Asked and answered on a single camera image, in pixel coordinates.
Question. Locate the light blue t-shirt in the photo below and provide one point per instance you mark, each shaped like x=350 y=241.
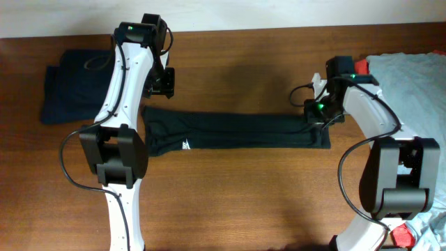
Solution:
x=414 y=97

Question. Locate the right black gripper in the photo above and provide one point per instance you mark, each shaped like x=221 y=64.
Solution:
x=312 y=117

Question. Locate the dark green t-shirt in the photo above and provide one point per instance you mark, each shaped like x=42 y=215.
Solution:
x=168 y=131

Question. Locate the folded navy blue garment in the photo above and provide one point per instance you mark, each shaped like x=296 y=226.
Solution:
x=75 y=89

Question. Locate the red garment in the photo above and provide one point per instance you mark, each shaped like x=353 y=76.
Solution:
x=362 y=66

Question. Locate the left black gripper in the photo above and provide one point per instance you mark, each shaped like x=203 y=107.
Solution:
x=168 y=87

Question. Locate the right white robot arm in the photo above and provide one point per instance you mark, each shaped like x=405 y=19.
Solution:
x=399 y=179

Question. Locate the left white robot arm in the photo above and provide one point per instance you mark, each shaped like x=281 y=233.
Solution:
x=115 y=152

